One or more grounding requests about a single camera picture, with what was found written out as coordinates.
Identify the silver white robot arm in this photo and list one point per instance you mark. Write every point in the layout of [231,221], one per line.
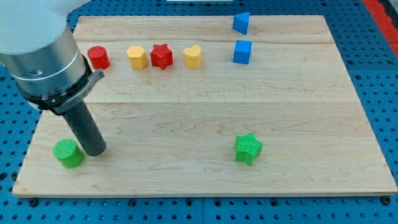
[39,51]

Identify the green star block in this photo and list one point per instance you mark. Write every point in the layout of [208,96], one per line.
[247,148]

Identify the red star block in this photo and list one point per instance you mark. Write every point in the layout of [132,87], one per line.
[161,56]

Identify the light wooden board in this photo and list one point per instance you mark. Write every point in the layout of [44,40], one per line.
[171,133]

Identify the yellow heart block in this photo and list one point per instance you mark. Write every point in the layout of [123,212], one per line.
[192,56]

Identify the blue cube block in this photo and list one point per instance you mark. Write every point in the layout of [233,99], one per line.
[242,51]

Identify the yellow hexagon block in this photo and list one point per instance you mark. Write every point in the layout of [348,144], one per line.
[137,57]

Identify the blue triangle block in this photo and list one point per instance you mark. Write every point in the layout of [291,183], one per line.
[241,22]

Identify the grey metal tool clamp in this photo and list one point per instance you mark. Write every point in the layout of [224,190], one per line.
[79,96]

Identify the red cylinder block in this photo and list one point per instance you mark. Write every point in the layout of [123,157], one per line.
[98,57]

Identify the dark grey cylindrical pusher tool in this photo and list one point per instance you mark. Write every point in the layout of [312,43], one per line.
[85,129]

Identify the green cylinder block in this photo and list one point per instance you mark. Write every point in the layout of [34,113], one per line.
[67,152]

